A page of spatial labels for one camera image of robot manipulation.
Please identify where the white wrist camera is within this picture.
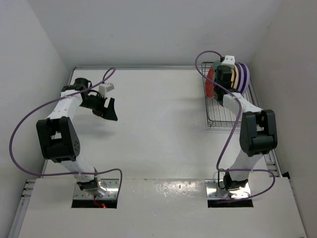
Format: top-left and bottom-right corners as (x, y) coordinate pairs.
(98, 83), (114, 97)
(221, 55), (235, 68)

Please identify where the wire dish rack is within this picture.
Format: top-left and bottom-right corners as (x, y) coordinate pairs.
(202, 77), (258, 128)

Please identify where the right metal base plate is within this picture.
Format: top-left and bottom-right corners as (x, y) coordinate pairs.
(205, 179), (251, 200)

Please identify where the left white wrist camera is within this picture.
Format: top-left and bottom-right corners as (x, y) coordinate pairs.
(98, 83), (114, 97)

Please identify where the metal base plate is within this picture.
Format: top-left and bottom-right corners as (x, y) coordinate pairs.
(205, 179), (251, 200)
(73, 178), (120, 200)

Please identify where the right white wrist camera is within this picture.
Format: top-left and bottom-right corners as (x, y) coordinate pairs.
(221, 55), (235, 68)

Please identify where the red floral plate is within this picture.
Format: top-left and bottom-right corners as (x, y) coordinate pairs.
(205, 66), (215, 99)
(210, 60), (222, 74)

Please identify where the cream plate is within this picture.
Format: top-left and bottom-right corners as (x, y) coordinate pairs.
(234, 65), (240, 90)

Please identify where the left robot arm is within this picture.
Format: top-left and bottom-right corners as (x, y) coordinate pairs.
(36, 78), (118, 198)

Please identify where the yellow plate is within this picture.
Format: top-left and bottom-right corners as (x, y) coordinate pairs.
(231, 66), (238, 89)

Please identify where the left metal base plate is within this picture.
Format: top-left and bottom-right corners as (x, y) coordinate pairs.
(73, 178), (120, 200)

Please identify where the purple plate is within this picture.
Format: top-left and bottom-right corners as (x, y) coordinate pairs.
(240, 63), (250, 95)
(236, 63), (247, 94)

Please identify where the black cable red tip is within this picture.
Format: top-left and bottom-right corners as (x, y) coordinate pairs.
(93, 196), (107, 208)

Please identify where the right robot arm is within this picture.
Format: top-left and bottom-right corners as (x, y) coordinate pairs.
(214, 64), (277, 191)

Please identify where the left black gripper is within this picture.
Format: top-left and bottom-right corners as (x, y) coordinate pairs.
(79, 92), (117, 120)

